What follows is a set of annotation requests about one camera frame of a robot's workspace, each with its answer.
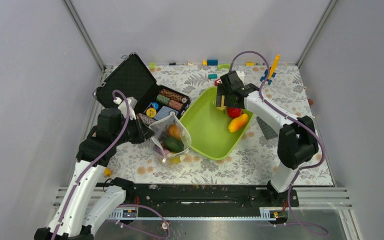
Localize orange toy mango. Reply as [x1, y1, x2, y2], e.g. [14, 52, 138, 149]
[227, 113, 249, 133]

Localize yellow green toy fruit slice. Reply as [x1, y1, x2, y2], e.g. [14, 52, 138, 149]
[170, 155, 184, 165]

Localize light green cube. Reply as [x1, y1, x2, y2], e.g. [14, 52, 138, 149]
[149, 62, 156, 70]

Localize blue playing card deck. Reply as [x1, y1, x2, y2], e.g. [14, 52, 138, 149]
[153, 105, 179, 121]

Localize green arch block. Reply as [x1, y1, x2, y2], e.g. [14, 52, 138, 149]
[217, 63, 231, 71]

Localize black poker chip case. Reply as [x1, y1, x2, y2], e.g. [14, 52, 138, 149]
[93, 52, 191, 126]

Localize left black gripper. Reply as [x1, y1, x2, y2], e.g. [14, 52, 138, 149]
[113, 113, 156, 146]

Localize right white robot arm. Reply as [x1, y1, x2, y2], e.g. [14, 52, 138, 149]
[216, 71, 322, 206]

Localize teal small block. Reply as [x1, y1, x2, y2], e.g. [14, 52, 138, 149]
[208, 73, 218, 79]

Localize dark green toy avocado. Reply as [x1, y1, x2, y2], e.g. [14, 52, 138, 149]
[163, 136, 184, 153]

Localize yellow blue block tower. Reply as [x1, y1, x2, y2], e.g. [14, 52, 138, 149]
[260, 54, 281, 85]

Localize grey lego baseplate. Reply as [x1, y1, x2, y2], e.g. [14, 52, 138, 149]
[256, 116, 279, 140]

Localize purple toy eggplant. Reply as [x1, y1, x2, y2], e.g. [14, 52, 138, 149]
[153, 145, 171, 158]

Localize red toy apple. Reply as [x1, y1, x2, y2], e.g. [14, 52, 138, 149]
[227, 107, 243, 119]

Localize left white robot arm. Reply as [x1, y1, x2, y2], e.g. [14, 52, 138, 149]
[33, 108, 154, 240]

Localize blue lego brick back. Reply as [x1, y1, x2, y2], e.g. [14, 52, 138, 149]
[206, 59, 219, 66]

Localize green plastic tray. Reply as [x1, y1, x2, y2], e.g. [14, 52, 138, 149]
[180, 86, 254, 161]

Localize brown toy fruit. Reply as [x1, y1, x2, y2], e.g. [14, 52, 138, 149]
[167, 124, 182, 140]

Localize clear zip top bag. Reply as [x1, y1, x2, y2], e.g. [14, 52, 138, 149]
[149, 112, 192, 166]

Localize small yellow block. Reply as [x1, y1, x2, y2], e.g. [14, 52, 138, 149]
[103, 168, 113, 178]

